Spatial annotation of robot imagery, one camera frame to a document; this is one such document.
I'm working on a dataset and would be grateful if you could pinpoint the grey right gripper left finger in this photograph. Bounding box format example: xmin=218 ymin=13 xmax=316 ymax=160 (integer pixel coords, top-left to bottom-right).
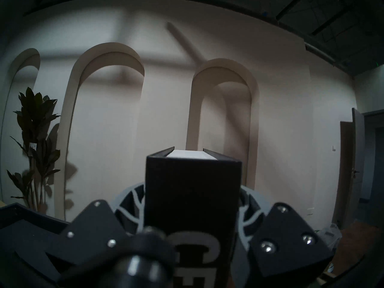
xmin=45 ymin=182 xmax=146 ymax=268

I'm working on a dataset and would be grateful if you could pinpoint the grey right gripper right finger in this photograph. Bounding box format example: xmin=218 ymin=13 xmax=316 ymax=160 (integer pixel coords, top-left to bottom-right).
xmin=238 ymin=185 xmax=335 ymax=279

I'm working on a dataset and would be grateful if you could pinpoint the black Century book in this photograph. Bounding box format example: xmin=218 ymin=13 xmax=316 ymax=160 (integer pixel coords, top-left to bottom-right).
xmin=144 ymin=146 xmax=242 ymax=288

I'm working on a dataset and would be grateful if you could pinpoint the black metal shelf cart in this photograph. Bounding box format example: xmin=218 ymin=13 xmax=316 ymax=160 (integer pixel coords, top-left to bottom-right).
xmin=0 ymin=203 xmax=72 ymax=288

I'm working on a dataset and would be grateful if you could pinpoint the clear plastic storage box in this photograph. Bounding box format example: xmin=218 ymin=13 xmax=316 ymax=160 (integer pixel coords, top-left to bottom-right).
xmin=318 ymin=223 xmax=342 ymax=246

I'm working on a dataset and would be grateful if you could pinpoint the dark room door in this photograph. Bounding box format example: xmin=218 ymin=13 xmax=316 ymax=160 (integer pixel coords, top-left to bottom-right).
xmin=331 ymin=108 xmax=384 ymax=231

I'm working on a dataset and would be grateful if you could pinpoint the dark green potted plant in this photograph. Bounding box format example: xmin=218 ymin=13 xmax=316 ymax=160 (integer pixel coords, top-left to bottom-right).
xmin=7 ymin=87 xmax=62 ymax=213

